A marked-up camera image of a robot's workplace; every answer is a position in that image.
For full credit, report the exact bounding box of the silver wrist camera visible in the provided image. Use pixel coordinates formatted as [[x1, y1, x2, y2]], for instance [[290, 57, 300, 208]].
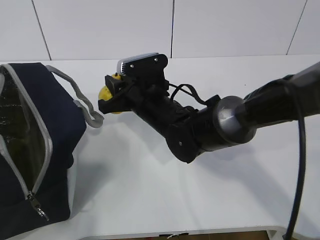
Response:
[[116, 52, 159, 76]]

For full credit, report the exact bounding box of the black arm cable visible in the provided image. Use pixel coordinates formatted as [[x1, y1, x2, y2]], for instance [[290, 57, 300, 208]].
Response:
[[275, 74, 307, 240]]

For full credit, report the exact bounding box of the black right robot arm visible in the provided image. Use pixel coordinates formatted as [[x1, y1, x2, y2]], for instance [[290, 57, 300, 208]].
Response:
[[98, 52, 320, 164]]

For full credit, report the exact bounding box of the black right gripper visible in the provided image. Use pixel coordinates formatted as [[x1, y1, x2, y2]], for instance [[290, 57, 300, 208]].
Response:
[[98, 53, 205, 164]]

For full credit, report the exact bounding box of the navy blue lunch bag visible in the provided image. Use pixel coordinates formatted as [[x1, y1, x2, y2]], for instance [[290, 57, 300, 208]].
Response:
[[0, 62, 104, 229]]

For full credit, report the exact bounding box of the yellow pear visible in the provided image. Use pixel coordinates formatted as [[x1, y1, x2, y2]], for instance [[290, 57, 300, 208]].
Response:
[[98, 72, 121, 101]]

